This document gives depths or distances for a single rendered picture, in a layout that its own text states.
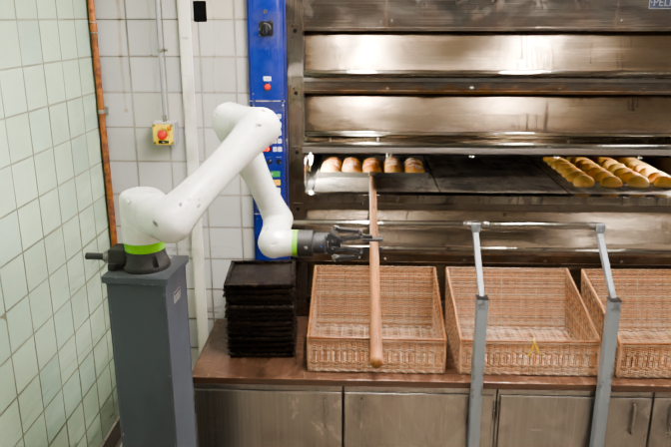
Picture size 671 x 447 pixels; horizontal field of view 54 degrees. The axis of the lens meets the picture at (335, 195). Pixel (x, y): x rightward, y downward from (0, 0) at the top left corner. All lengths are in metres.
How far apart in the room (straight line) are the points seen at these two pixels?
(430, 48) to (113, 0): 1.35
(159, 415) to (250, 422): 0.63
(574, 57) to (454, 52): 0.50
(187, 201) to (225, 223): 1.15
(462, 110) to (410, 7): 0.49
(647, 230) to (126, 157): 2.35
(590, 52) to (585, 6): 0.19
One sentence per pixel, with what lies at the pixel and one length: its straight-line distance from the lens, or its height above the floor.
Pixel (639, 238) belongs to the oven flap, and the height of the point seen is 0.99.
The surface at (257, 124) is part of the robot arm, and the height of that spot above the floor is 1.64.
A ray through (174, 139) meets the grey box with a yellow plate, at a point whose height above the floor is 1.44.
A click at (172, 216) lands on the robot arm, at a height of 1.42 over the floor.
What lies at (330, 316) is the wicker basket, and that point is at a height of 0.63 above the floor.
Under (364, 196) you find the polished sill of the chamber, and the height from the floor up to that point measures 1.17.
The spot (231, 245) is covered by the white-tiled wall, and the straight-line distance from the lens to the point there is 3.07.
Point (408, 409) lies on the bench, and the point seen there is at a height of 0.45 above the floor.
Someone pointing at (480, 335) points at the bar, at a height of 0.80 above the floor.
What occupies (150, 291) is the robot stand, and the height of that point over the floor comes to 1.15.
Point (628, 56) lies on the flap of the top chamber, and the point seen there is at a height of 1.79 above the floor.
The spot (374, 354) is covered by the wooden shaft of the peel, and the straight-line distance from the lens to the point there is 1.57.
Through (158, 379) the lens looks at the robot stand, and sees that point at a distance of 2.20.
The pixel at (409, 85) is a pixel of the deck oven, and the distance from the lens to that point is 2.86.
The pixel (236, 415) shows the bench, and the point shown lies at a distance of 2.81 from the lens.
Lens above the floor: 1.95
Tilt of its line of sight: 15 degrees down
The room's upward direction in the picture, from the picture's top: straight up
